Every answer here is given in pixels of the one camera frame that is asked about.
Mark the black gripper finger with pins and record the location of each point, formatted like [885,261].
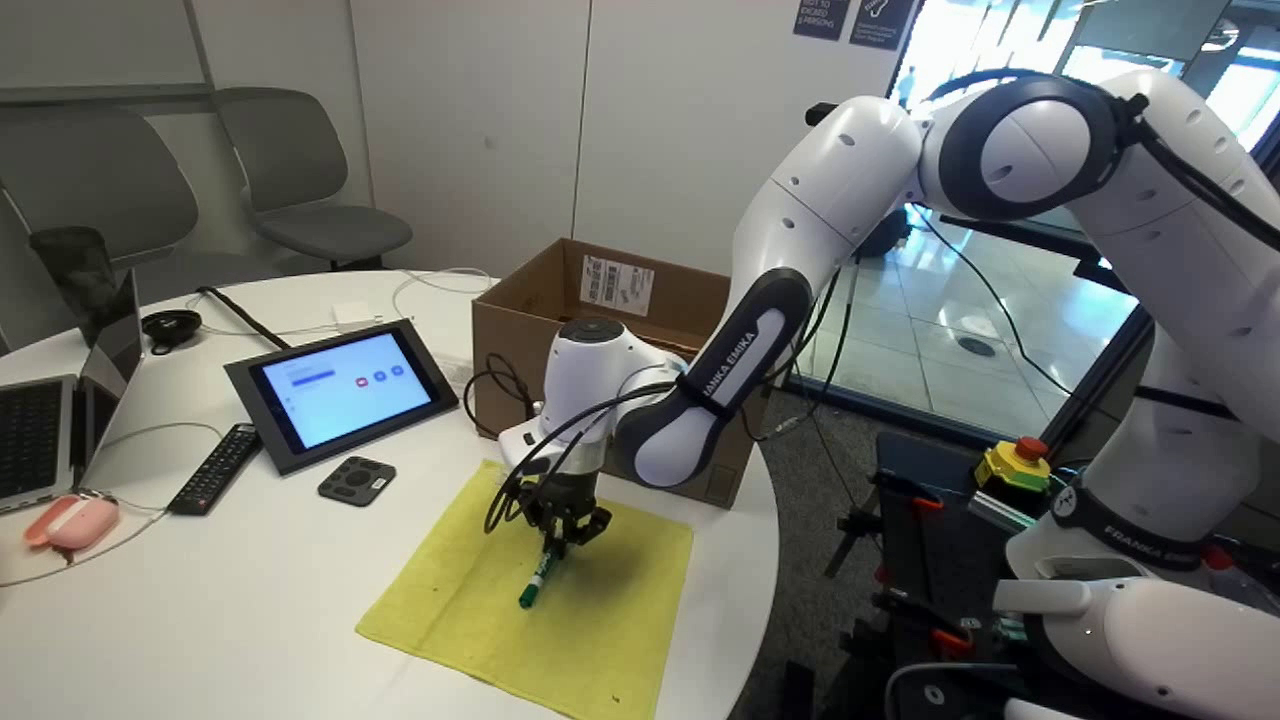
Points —
[547,540]
[569,540]

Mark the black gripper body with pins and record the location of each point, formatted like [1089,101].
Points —
[567,505]

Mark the green marker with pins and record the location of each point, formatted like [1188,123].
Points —
[533,590]

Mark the yellow towel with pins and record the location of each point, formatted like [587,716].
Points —
[597,639]

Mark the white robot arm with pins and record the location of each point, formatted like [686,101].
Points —
[1182,216]

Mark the brown cardboard box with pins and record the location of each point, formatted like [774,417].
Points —
[526,340]

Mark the small black square device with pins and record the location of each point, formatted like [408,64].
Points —
[359,483]

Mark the black tablet with lit screen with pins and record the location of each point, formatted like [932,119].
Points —
[339,393]

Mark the black remote control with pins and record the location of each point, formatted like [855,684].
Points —
[217,468]

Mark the black round puck device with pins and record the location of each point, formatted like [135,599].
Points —
[168,328]

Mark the grey chair right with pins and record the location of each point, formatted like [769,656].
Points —
[293,173]

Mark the grey chair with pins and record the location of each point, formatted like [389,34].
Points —
[293,173]
[92,192]

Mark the red yellow emergency stop button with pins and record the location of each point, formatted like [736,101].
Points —
[1016,466]

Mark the pink computer mouse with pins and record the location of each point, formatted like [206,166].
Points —
[75,524]

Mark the silver laptop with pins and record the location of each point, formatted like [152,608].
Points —
[51,431]

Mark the grey chair left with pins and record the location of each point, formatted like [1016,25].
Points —
[92,192]

